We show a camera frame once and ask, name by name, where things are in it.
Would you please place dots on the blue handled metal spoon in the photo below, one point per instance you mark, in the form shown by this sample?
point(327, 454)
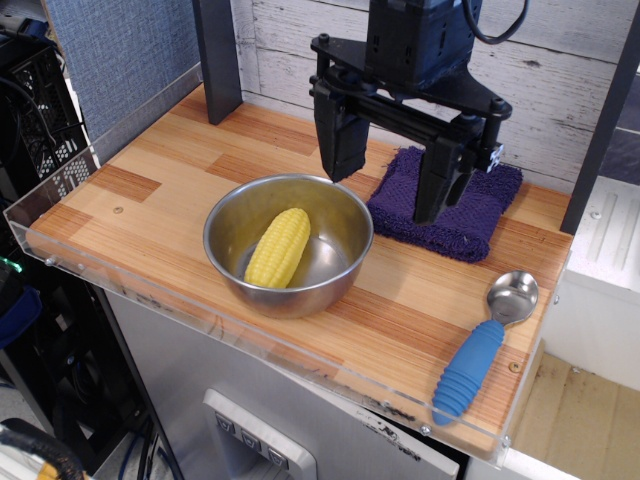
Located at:
point(511, 299)

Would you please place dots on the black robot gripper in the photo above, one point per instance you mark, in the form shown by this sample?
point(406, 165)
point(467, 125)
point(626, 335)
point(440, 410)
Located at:
point(410, 76)

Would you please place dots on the purple knitted cloth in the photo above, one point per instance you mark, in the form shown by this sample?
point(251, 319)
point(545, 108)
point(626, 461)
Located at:
point(461, 232)

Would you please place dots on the dark grey post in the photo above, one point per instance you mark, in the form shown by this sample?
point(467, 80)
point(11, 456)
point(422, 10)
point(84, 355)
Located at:
point(218, 57)
point(614, 102)

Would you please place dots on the silver metal bowl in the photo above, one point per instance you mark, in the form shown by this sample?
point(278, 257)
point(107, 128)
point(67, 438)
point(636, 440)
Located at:
point(341, 234)

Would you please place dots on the black perforated computer case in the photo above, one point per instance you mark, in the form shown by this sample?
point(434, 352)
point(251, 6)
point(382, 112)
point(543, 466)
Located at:
point(40, 129)

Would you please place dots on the dark grey left post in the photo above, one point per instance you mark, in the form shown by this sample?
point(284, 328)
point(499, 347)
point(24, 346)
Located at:
point(218, 57)

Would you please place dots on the dark grey right post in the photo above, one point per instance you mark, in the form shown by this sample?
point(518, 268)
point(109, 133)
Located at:
point(614, 102)

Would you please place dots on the white toy sink counter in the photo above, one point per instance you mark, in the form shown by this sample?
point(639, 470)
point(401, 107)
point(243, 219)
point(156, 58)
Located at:
point(593, 322)

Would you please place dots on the clear acrylic table guard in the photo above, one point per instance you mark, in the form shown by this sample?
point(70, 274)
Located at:
point(135, 227)

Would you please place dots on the yellow toy corn cob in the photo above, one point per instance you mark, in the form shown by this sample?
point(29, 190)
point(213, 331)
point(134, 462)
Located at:
point(279, 250)

